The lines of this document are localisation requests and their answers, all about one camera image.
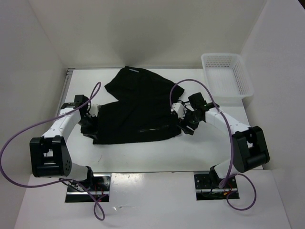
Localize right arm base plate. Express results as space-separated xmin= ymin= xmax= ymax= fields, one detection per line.
xmin=193 ymin=172 xmax=239 ymax=201

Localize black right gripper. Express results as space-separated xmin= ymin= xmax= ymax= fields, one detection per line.
xmin=176 ymin=105 xmax=202 ymax=135

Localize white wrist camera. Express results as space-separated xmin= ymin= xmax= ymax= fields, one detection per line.
xmin=88 ymin=104 xmax=101 ymax=117
xmin=171 ymin=103 xmax=186 ymax=120

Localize black shorts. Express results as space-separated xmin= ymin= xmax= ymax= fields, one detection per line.
xmin=93 ymin=66 xmax=184 ymax=145

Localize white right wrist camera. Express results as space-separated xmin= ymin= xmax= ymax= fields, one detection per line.
xmin=171 ymin=103 xmax=186 ymax=120

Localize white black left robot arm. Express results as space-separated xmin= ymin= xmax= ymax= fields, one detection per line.
xmin=30 ymin=94 xmax=99 ymax=191

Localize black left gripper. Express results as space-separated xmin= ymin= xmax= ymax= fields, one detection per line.
xmin=78 ymin=114 xmax=100 ymax=140

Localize white plastic mesh basket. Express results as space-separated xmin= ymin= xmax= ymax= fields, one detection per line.
xmin=201 ymin=53 xmax=254 ymax=100

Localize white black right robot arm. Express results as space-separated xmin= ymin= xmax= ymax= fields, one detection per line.
xmin=171 ymin=93 xmax=270 ymax=187

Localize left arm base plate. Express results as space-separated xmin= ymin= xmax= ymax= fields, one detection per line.
xmin=65 ymin=173 xmax=111 ymax=203

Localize aluminium table edge rail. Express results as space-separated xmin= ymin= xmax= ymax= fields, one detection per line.
xmin=38 ymin=68 xmax=74 ymax=174

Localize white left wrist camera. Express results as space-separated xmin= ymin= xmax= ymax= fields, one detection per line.
xmin=88 ymin=104 xmax=101 ymax=117

